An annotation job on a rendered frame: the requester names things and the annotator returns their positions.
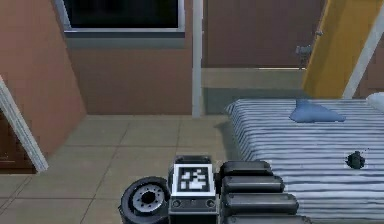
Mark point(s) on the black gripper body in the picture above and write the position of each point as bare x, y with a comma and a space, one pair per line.
146, 200

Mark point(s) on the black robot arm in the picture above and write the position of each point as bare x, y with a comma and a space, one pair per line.
206, 190

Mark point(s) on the blue white striped bed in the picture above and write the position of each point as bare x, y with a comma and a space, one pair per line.
310, 160

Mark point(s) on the blue crumpled cloth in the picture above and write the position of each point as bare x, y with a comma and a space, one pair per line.
315, 112

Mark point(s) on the small black round object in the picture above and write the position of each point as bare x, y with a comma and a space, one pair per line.
355, 160

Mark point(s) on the yellow room door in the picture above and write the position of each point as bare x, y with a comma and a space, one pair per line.
336, 50

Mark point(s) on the white pillow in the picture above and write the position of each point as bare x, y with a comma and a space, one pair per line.
377, 100

